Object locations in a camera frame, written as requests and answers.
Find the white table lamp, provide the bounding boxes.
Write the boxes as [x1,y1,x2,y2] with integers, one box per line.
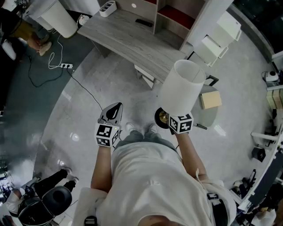
[154,59,207,129]

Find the black remote control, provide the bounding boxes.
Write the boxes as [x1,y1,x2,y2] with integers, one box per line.
[135,19,153,27]

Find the person's white shirt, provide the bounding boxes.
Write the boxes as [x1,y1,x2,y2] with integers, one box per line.
[74,141,237,226]

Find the person's right white shoe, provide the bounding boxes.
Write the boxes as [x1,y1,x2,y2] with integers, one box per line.
[146,123,158,134]

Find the white frame work table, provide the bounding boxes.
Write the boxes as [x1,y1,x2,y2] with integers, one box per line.
[237,123,283,214]

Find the black harness strap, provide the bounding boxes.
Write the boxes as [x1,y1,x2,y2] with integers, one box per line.
[206,191,229,226]

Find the small round waste basket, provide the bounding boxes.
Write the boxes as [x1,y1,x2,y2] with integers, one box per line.
[77,14,90,26]

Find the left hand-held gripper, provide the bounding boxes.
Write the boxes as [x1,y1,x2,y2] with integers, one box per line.
[95,102,124,148]

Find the grey wooden desk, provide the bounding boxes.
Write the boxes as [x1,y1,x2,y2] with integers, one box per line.
[76,8,187,90]

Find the grey wooden shelf cabinet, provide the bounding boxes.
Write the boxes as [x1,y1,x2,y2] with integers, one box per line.
[115,0,235,52]

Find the white storage cart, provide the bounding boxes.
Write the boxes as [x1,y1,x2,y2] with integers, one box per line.
[194,11,242,68]

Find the white pen holder organizer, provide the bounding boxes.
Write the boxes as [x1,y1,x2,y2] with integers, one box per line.
[99,0,117,17]

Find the stack of tan boxes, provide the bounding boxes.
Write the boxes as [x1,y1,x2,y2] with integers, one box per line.
[266,89,283,109]

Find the white cable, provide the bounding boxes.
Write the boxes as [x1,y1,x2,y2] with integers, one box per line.
[48,27,65,70]

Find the tan cardboard box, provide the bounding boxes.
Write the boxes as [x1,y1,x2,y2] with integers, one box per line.
[199,90,222,110]

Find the black strap buckle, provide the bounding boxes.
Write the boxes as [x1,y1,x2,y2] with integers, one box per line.
[84,215,98,226]

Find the grey round shell chair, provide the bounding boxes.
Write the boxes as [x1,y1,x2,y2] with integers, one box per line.
[191,75,220,131]

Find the person's right forearm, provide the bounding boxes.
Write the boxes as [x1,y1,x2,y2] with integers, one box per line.
[174,131,208,180]

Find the person's grey trousers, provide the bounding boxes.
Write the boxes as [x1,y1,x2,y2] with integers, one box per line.
[113,129,178,153]

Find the person's left forearm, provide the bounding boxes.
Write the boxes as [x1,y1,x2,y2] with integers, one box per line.
[90,143,116,192]

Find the white round device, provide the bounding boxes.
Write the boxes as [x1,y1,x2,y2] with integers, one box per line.
[261,71,280,87]

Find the black box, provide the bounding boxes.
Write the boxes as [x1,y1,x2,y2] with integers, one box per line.
[252,147,266,163]

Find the black cable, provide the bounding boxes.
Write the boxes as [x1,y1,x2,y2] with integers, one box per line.
[66,67,104,112]
[27,55,63,88]

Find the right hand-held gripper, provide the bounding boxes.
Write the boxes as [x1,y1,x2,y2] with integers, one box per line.
[169,113,194,135]

